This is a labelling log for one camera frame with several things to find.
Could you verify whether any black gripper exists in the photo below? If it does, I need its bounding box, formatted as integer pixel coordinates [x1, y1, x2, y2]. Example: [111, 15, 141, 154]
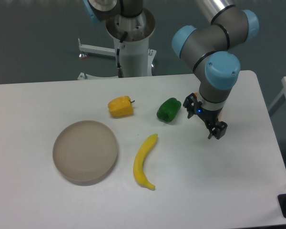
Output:
[183, 93, 228, 140]

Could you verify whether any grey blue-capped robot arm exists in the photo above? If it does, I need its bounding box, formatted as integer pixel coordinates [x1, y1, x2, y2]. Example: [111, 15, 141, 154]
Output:
[83, 0, 259, 139]

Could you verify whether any green bell pepper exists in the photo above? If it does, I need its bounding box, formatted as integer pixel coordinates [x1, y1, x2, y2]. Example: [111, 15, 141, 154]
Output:
[156, 97, 181, 123]

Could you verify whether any yellow bell pepper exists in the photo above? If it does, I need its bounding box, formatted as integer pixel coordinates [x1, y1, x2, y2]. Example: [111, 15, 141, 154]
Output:
[108, 95, 134, 118]

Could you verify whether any yellow banana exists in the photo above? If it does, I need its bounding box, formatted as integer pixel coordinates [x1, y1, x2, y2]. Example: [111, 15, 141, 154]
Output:
[133, 134, 158, 190]

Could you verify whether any beige round plate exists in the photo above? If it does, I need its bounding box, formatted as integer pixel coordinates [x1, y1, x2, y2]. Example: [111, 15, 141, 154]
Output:
[52, 120, 119, 186]

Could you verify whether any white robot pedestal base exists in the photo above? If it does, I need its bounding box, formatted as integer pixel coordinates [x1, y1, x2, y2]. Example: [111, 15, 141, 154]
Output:
[78, 8, 156, 78]

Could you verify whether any black cable with connector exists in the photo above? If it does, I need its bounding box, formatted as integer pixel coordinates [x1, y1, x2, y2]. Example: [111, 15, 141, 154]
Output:
[116, 31, 128, 78]

